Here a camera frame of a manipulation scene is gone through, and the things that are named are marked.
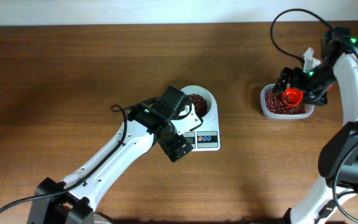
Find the white digital kitchen scale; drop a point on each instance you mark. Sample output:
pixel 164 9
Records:
pixel 206 137

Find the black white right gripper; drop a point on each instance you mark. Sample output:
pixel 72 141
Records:
pixel 286 78

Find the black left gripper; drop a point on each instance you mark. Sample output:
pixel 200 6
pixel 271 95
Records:
pixel 177 149

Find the red adzuki beans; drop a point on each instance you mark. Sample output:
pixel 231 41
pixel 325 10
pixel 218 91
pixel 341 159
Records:
pixel 275 104

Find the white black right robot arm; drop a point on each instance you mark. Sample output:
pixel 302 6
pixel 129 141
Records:
pixel 338 160

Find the red plastic scoop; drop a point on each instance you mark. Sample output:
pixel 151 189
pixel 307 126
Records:
pixel 292 97

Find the clear plastic bean container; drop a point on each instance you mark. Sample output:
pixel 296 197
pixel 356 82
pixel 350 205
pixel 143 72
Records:
pixel 269 115

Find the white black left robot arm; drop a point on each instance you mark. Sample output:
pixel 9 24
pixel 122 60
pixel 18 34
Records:
pixel 161 120

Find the white round bowl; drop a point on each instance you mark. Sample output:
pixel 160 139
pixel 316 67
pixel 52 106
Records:
pixel 202 100

